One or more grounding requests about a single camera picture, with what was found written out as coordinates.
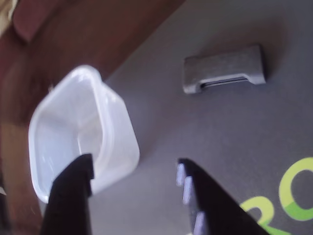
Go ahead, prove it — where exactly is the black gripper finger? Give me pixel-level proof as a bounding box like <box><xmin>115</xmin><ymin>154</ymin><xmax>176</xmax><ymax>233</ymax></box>
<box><xmin>176</xmin><ymin>158</ymin><xmax>269</xmax><ymax>235</ymax></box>
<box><xmin>39</xmin><ymin>153</ymin><xmax>95</xmax><ymax>235</ymax></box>

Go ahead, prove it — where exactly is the clear plastic square container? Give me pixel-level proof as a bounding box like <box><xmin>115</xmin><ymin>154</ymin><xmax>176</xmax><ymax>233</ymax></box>
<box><xmin>28</xmin><ymin>65</ymin><xmax>140</xmax><ymax>204</ymax></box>

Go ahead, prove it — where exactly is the dark gray plastic clip block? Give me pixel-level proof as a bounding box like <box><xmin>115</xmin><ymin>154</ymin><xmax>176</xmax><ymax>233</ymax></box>
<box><xmin>183</xmin><ymin>44</ymin><xmax>267</xmax><ymax>95</ymax></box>

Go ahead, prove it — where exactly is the gray mat with lettering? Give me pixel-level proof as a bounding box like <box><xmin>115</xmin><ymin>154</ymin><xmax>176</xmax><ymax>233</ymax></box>
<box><xmin>83</xmin><ymin>0</ymin><xmax>313</xmax><ymax>235</ymax></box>

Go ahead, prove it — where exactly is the maroon ribbed fabric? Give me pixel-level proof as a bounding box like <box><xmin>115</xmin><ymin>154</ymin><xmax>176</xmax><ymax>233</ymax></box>
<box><xmin>12</xmin><ymin>0</ymin><xmax>81</xmax><ymax>42</ymax></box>

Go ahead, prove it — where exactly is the beige cloth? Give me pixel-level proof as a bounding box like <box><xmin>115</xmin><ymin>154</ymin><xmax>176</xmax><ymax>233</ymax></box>
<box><xmin>0</xmin><ymin>0</ymin><xmax>18</xmax><ymax>32</ymax></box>

